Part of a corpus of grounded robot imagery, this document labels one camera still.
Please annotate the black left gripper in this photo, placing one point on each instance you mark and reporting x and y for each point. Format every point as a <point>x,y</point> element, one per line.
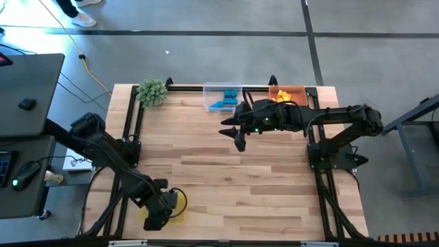
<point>161,206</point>

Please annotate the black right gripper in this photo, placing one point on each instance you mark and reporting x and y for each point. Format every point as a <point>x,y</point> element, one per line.
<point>264,116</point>

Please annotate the slim yellow block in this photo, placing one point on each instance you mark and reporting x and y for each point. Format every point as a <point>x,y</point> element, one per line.
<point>286,96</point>

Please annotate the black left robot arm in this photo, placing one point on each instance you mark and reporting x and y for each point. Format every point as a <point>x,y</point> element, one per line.
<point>113,161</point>

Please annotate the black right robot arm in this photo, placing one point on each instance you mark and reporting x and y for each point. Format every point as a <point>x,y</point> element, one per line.
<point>336,116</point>

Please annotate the yellow translucent tray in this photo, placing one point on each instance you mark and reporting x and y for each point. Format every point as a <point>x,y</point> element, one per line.
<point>180,206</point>

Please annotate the clear plastic bin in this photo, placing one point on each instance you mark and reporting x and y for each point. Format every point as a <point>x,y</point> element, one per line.
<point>207,92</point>

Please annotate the orange plastic bin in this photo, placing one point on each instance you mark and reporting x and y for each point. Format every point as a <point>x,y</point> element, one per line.
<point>298,92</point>

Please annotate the green potted artificial plant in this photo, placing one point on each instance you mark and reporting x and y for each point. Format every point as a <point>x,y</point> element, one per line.
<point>151,93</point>

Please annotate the white printed paper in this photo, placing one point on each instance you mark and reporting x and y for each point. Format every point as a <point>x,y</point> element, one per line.
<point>73,161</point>

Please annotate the beige cylindrical object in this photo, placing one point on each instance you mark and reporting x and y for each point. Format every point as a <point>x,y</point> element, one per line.
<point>54,177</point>

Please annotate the black desk caster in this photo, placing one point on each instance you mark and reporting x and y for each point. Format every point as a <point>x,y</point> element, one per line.
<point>45,215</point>

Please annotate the black desk leg beam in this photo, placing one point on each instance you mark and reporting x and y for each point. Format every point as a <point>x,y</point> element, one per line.
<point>58,128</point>

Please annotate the dark grey desk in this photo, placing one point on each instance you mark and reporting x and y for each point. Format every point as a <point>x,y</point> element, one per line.
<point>24,206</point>
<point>31,89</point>

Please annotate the black computer mouse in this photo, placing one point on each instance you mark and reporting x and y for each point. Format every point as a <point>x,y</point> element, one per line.
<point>25,175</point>

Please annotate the black keyboard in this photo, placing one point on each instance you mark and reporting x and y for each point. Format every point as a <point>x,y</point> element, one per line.
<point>4,168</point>

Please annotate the small black puck device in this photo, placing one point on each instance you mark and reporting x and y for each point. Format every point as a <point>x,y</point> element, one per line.
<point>27,104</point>

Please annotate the dark metal stand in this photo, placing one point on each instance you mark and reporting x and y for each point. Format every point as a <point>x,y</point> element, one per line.
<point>411,154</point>

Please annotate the person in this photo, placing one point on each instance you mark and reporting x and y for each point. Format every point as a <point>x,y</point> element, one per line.
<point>79,17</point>

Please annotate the orange black striped bar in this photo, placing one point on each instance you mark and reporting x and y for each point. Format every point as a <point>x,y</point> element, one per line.
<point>408,236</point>

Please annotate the black device with red light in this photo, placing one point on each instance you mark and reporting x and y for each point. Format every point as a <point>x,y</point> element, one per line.
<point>4,60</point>

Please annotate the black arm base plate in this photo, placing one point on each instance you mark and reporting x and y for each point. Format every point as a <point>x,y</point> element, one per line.
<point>337,161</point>
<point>137,164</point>

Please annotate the white edge bracket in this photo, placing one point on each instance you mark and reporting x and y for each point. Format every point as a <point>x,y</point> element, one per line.
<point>127,243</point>
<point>319,244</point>

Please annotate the black aluminium table frame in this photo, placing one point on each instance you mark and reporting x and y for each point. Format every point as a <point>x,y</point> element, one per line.
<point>185,88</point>

